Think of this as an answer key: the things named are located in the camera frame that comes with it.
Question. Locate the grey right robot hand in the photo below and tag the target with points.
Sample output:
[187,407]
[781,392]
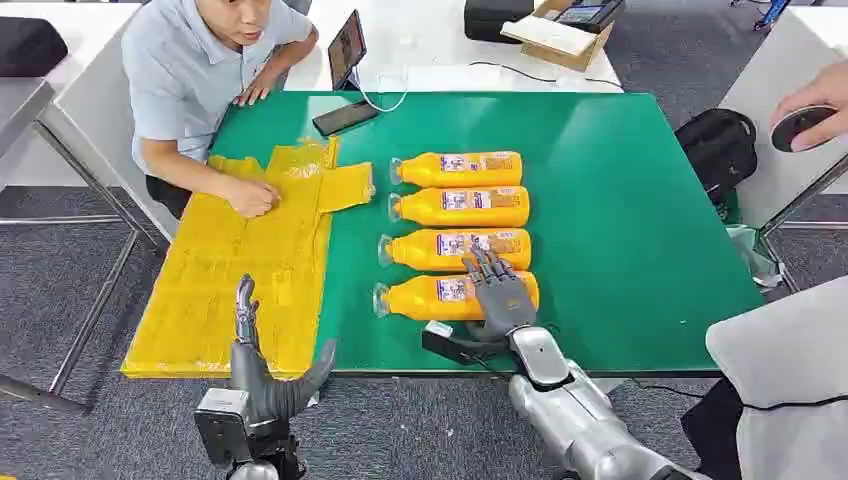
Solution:
[503,301]

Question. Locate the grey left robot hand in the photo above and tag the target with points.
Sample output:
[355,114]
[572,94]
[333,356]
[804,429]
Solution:
[265,391]

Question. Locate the orange drink bottle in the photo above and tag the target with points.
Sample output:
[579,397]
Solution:
[424,170]
[414,298]
[424,207]
[417,250]

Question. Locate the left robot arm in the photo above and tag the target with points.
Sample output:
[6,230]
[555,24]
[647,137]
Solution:
[255,472]

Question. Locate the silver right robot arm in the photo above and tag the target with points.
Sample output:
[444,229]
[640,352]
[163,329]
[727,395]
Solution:
[576,417]

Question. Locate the yellow plastic sheet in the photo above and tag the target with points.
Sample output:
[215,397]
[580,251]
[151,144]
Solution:
[218,278]

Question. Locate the green table mat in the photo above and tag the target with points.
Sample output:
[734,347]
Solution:
[629,232]

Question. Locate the black smartphone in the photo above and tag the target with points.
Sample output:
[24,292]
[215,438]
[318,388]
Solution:
[344,118]

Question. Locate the cardboard box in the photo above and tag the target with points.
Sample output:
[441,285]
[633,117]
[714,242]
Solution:
[563,60]

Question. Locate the clear plastic bag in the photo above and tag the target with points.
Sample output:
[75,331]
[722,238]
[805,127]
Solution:
[748,255]

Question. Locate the black backpack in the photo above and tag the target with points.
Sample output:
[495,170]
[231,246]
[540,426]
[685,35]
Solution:
[719,152]

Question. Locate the black case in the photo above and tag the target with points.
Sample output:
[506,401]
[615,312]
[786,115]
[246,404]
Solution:
[497,20]

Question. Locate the person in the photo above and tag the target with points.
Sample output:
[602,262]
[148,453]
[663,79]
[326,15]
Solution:
[179,73]
[788,351]

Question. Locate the black tablet on stand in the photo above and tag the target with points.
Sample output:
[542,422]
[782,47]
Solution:
[346,50]

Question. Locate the black handheld terminal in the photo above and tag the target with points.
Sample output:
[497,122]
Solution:
[590,13]

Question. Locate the person's hand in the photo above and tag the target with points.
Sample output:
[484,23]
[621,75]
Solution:
[821,89]

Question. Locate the black seat cushion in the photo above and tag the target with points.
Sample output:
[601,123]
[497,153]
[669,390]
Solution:
[30,46]

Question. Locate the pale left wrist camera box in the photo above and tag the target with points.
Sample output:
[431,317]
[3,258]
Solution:
[222,424]

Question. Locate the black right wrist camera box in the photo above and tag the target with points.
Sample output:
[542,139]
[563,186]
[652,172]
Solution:
[444,344]

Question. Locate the metal table frame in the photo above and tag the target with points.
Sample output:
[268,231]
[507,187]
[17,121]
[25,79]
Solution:
[802,199]
[100,301]

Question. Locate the blue cart frame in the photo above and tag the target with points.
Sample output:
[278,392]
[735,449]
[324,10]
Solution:
[772,12]

